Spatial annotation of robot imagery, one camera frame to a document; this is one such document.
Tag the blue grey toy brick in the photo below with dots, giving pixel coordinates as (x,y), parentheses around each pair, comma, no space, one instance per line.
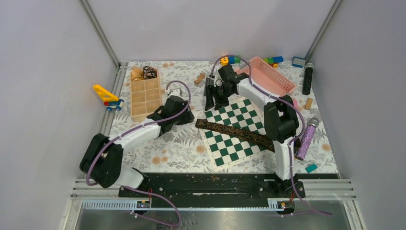
(298,62)

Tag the black toy microphone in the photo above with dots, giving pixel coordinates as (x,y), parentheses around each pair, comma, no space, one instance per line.
(308,73)

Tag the grey studded baseplate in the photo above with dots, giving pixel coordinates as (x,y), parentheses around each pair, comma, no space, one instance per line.
(208,81)

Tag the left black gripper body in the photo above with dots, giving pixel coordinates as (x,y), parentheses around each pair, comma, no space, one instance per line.
(184,118)

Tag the small wooden rectangular block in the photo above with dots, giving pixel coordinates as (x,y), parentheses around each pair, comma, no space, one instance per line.
(309,103)

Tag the black key-patterned necktie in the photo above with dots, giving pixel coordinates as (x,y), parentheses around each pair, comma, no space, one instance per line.
(242,134)

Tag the teal small block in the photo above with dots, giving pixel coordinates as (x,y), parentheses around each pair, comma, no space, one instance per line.
(311,168)

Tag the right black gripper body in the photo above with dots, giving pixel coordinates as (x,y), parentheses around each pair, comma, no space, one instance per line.
(221,96)

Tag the small wooden arch block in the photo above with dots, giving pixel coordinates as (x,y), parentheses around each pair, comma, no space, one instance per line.
(199,79)

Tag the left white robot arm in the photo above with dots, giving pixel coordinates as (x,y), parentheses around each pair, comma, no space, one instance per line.
(102,162)

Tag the yellow toy ladder vehicle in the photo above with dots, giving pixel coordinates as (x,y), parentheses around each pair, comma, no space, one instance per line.
(110,101)

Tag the rolled golden tie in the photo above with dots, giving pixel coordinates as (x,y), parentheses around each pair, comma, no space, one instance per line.
(137,75)

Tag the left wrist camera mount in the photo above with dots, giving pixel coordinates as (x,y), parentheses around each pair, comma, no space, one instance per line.
(175,92)

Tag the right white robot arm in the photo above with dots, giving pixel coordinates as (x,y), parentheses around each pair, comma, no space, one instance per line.
(280,117)

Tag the purple glitter toy microphone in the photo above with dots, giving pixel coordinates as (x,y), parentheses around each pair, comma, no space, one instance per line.
(307,138)

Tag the rolled floral black tie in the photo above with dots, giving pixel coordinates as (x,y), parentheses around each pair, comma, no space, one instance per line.
(149,72)

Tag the green white chessboard mat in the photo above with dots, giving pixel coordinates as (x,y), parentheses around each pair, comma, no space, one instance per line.
(224,150)

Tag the pink perforated plastic basket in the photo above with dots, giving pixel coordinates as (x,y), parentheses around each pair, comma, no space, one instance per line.
(268,78)

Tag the multicolour toy brick train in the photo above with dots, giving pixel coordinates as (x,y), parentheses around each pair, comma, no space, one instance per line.
(273,61)

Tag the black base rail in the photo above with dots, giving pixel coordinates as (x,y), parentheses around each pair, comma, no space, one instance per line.
(221,190)

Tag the wooden compartment box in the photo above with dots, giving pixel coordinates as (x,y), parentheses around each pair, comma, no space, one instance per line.
(145,97)

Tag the yellow round toy block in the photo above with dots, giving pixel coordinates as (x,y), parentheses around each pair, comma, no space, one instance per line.
(224,61)

